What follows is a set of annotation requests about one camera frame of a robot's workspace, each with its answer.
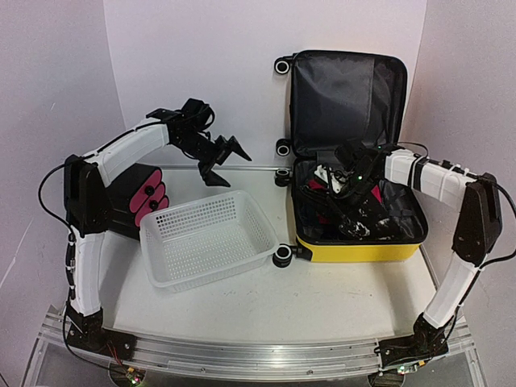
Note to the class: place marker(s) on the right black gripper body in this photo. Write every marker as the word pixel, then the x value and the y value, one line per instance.
pixel 359 187

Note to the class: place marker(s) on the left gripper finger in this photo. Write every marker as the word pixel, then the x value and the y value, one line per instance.
pixel 211 178
pixel 235 147

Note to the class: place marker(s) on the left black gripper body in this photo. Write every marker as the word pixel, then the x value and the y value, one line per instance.
pixel 200 147

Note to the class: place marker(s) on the yellow Pikachu suitcase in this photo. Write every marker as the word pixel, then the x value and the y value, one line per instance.
pixel 337 98

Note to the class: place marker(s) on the white plastic basket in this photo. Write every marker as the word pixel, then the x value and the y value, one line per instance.
pixel 204 241

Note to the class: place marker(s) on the magenta t-shirt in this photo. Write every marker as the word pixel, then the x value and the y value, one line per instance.
pixel 318 189

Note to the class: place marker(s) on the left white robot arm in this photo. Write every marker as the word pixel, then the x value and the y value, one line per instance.
pixel 86 204

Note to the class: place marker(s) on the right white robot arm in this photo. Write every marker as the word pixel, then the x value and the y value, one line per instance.
pixel 474 199

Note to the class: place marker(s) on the black pink drawer organizer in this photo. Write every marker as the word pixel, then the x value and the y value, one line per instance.
pixel 136 192

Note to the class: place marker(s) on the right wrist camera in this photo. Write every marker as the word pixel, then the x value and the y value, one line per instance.
pixel 329 178

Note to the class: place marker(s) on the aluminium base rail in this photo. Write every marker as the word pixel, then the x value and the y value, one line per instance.
pixel 262 361

